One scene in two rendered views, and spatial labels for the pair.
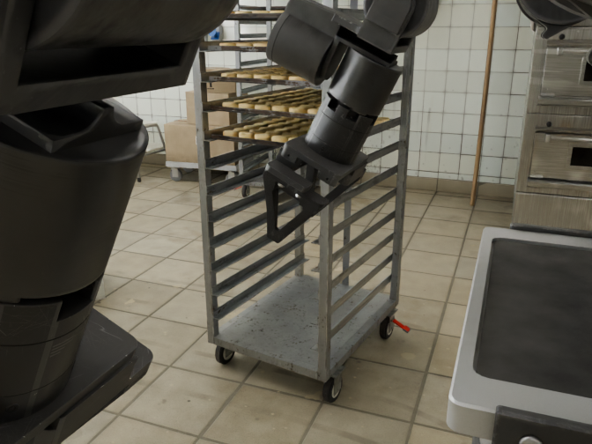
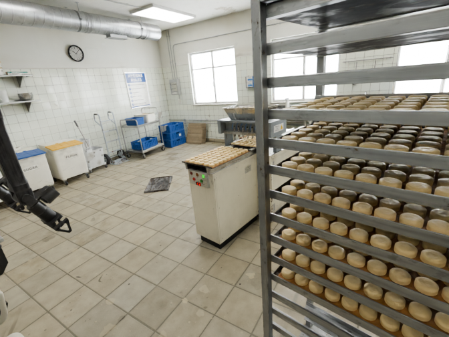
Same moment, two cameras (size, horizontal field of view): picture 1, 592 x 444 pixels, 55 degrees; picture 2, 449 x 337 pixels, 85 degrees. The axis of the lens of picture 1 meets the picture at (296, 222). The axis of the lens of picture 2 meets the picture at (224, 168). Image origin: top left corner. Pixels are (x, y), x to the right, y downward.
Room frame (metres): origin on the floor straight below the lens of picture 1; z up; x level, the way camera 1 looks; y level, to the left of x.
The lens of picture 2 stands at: (1.61, -0.85, 1.61)
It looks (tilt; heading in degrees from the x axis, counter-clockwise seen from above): 20 degrees down; 102
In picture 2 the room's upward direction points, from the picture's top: 5 degrees counter-clockwise
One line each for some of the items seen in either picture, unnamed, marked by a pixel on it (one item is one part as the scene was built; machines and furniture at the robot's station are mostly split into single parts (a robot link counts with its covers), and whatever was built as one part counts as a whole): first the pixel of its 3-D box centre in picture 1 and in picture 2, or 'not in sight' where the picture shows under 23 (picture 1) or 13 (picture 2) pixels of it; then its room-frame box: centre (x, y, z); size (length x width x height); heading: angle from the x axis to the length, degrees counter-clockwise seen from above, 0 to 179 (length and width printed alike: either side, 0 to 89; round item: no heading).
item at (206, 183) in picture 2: not in sight; (199, 178); (0.92, 1.17, 0.77); 0.24 x 0.04 x 0.14; 150
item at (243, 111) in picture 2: not in sight; (250, 112); (1.35, 1.92, 1.25); 0.56 x 0.29 x 0.14; 150
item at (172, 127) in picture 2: not in sight; (171, 127); (-1.21, 5.54, 0.50); 0.60 x 0.40 x 0.20; 71
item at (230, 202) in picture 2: not in sight; (226, 194); (1.10, 1.48, 0.45); 0.70 x 0.34 x 0.90; 60
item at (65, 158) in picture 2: not in sight; (65, 161); (-2.38, 2.99, 0.38); 0.64 x 0.54 x 0.77; 157
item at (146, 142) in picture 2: not in sight; (144, 143); (-1.62, 4.68, 0.28); 0.56 x 0.38 x 0.20; 77
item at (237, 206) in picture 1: (264, 195); not in sight; (2.05, 0.12, 0.60); 0.64 x 0.03 x 0.03; 149
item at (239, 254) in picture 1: (265, 240); not in sight; (2.05, 0.12, 0.42); 0.64 x 0.03 x 0.03; 149
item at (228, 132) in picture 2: not in sight; (250, 133); (1.35, 1.92, 1.01); 0.72 x 0.33 x 0.34; 150
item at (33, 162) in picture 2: not in sight; (27, 172); (-2.61, 2.38, 0.38); 0.64 x 0.54 x 0.77; 158
